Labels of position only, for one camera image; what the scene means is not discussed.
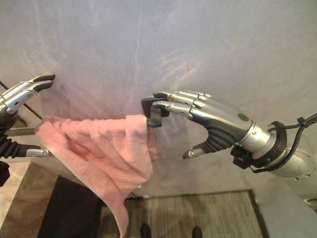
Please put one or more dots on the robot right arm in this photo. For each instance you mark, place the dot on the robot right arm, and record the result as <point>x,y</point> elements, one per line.
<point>292,158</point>

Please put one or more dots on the dark towel bar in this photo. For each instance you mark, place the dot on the dark towel bar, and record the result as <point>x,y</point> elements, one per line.
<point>153,111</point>

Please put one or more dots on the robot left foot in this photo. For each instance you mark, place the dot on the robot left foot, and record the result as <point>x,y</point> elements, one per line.
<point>145,231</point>

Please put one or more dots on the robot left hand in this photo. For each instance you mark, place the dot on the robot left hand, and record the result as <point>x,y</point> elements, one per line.
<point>17,95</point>

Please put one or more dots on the black floor mat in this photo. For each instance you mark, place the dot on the black floor mat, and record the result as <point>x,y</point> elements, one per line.
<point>71,205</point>

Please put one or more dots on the pink towel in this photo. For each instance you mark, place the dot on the pink towel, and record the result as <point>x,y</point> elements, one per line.
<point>104,146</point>

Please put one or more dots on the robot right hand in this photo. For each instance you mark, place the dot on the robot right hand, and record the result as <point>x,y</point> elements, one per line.
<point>223,111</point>

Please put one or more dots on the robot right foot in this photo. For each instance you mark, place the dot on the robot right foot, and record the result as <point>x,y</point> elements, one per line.
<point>197,231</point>

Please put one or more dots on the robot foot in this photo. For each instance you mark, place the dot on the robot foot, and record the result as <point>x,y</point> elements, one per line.
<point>145,231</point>
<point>197,231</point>

